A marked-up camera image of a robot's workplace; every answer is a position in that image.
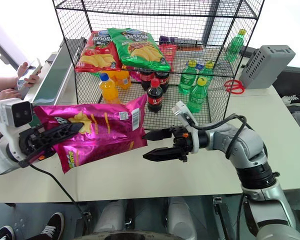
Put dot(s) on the orange soda bottle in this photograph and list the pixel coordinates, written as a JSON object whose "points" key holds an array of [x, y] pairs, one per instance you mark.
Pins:
{"points": [[109, 90], [123, 80]]}

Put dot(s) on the black sneaker white toe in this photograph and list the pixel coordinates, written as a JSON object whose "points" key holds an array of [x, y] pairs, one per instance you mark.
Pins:
{"points": [[5, 233]]}

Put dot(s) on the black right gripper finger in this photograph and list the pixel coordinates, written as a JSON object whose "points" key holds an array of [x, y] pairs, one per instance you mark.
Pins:
{"points": [[162, 153], [157, 134]]}

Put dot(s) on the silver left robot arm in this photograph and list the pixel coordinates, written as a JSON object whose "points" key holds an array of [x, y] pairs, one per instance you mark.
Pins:
{"points": [[0, 160]]}

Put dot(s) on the red snack packet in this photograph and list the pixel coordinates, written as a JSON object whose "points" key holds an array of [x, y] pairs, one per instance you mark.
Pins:
{"points": [[168, 53]]}

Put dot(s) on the magenta chips bag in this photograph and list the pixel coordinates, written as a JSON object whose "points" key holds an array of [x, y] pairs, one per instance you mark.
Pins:
{"points": [[107, 130]]}

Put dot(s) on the black sneaker white laces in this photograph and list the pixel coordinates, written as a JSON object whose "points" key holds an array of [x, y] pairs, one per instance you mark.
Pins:
{"points": [[50, 226]]}

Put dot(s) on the grey vented box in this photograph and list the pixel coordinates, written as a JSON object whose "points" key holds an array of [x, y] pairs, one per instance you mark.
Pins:
{"points": [[265, 67]]}

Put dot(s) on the red chips bag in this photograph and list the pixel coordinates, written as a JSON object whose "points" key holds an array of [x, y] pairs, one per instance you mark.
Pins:
{"points": [[97, 55]]}

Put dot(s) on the green chips bag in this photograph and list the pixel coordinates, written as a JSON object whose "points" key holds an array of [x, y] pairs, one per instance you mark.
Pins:
{"points": [[140, 50]]}

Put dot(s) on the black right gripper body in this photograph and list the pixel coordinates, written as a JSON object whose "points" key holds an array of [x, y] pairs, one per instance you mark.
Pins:
{"points": [[183, 142]]}

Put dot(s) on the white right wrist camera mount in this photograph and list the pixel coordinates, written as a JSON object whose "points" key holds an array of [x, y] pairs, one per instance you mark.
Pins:
{"points": [[183, 111]]}

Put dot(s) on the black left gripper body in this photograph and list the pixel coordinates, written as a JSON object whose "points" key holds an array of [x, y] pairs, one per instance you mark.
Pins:
{"points": [[30, 142]]}

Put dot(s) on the white smartphone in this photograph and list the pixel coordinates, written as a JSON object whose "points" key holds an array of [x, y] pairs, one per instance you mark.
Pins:
{"points": [[33, 68]]}

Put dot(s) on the person's hand with phone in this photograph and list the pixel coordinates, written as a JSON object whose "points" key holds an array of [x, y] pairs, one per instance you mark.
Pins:
{"points": [[27, 75]]}

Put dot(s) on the green soda bottle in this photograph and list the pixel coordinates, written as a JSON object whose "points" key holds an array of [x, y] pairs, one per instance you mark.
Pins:
{"points": [[207, 73], [235, 46], [187, 78], [197, 96]]}

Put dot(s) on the purple snack packet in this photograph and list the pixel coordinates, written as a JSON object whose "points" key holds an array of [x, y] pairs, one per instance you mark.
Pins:
{"points": [[168, 39]]}

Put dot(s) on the cola bottle red label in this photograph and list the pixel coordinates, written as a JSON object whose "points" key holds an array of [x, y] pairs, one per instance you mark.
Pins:
{"points": [[146, 78], [163, 81]]}

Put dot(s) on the grey conveyor belt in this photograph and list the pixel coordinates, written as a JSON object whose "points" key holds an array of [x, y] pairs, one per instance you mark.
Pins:
{"points": [[55, 77]]}

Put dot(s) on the person's bare hand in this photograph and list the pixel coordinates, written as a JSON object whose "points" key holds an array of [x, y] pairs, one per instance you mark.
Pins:
{"points": [[7, 94]]}

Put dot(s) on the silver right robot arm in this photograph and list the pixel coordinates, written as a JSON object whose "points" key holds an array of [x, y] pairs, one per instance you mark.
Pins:
{"points": [[250, 145]]}

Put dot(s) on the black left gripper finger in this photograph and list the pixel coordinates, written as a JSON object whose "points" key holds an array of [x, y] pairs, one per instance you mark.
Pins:
{"points": [[62, 131], [37, 155]]}

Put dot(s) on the cola bottle red cap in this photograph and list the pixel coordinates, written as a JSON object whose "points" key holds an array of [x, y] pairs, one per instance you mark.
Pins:
{"points": [[154, 97]]}

